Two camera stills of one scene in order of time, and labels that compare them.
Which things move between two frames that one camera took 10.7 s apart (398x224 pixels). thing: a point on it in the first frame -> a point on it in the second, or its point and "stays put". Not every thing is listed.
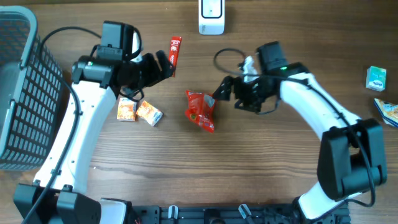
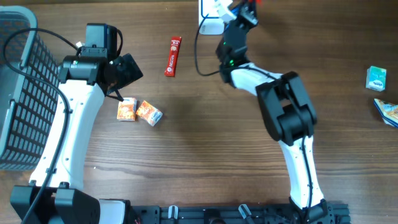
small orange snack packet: [147, 112] stays put
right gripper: [243, 92] -> [250, 16]
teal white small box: [375, 78] stays put
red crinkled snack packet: [200, 109] -> [258, 2]
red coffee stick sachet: [175, 48] stays put
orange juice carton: [126, 109] stays put
